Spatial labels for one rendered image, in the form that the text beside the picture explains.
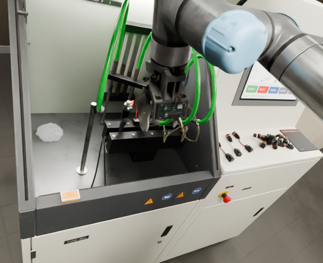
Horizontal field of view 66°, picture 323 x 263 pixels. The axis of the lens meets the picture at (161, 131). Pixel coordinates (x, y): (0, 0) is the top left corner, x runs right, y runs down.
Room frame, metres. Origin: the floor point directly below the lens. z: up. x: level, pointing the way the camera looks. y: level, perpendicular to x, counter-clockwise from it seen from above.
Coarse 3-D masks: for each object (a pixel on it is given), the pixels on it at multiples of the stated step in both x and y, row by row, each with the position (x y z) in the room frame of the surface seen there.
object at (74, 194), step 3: (66, 192) 0.40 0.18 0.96; (69, 192) 0.40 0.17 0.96; (72, 192) 0.41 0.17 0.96; (75, 192) 0.41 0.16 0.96; (63, 195) 0.39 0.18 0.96; (66, 195) 0.39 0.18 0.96; (69, 195) 0.39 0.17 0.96; (72, 195) 0.40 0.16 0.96; (75, 195) 0.40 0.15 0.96; (63, 198) 0.38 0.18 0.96; (66, 198) 0.38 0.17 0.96; (63, 201) 0.37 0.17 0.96; (66, 201) 0.38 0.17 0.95; (69, 201) 0.38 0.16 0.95
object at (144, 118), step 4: (144, 104) 0.47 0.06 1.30; (148, 104) 0.47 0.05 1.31; (144, 108) 0.47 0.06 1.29; (148, 108) 0.46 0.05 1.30; (144, 112) 0.47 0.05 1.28; (148, 112) 0.45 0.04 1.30; (140, 116) 0.47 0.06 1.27; (144, 116) 0.47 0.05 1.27; (148, 116) 0.45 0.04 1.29; (140, 120) 0.47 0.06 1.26; (144, 120) 0.46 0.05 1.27; (148, 120) 0.45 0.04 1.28; (140, 124) 0.47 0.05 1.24; (144, 124) 0.45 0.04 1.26; (148, 124) 0.44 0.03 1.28; (144, 128) 0.45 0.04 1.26
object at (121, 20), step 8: (128, 0) 0.74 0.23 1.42; (128, 8) 0.81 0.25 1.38; (120, 16) 0.64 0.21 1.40; (120, 24) 0.62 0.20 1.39; (120, 32) 0.86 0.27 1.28; (112, 40) 0.58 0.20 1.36; (120, 40) 0.86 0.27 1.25; (112, 48) 0.56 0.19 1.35; (120, 48) 0.87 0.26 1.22; (112, 56) 0.55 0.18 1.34; (104, 72) 0.53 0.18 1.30; (104, 80) 0.52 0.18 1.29; (104, 88) 0.52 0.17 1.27
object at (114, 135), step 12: (108, 132) 0.70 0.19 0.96; (120, 132) 0.71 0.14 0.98; (132, 132) 0.73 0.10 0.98; (144, 132) 0.76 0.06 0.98; (156, 132) 0.79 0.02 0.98; (168, 132) 0.82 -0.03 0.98; (180, 132) 0.86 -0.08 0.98; (108, 144) 0.67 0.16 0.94; (120, 144) 0.68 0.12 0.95; (132, 144) 0.71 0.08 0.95; (144, 144) 0.74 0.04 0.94; (156, 144) 0.78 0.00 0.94; (168, 144) 0.81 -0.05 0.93; (180, 144) 0.85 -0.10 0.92; (132, 156) 0.74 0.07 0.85; (144, 156) 0.75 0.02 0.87
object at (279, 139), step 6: (264, 138) 1.04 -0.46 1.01; (270, 138) 1.04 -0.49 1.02; (276, 138) 1.08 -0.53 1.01; (282, 138) 1.11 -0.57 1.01; (288, 138) 1.12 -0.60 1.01; (264, 144) 0.98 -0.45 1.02; (270, 144) 1.02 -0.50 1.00; (276, 144) 1.04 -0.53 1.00; (282, 144) 1.07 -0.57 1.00; (288, 144) 1.10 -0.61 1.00
